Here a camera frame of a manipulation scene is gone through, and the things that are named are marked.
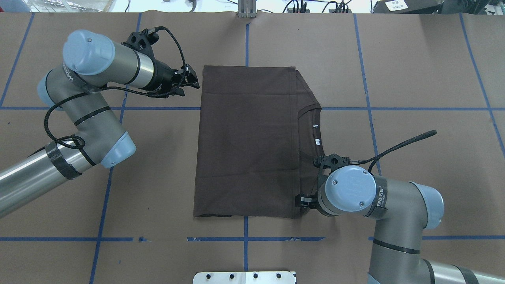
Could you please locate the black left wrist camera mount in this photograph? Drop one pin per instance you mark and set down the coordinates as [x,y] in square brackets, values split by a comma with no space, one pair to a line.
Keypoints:
[142,41]

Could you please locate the dark brown t-shirt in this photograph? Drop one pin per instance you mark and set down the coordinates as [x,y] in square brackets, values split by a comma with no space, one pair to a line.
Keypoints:
[258,137]

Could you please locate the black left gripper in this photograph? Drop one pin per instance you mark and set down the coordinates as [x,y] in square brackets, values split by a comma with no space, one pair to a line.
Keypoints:
[162,75]

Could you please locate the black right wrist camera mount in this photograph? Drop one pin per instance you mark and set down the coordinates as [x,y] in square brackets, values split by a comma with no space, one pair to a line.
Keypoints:
[332,162]

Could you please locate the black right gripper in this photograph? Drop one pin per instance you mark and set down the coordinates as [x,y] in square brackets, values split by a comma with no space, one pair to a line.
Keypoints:
[305,200]

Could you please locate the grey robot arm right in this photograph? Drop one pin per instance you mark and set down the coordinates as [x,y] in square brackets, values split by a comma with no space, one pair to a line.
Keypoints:
[401,210]

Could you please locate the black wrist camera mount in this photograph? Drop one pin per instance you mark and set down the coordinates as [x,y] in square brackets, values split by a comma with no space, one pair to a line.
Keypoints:
[142,41]
[332,162]

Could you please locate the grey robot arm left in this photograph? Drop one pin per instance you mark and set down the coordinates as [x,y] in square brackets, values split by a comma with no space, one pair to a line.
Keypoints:
[83,129]

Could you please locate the white metal mounting base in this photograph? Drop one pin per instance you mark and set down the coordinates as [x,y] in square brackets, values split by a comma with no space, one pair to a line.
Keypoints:
[245,277]

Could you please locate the grey aluminium post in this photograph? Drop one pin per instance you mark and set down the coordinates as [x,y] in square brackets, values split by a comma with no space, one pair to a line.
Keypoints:
[247,8]

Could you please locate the black box with white label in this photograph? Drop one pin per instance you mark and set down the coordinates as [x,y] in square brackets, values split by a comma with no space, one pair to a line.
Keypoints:
[408,7]

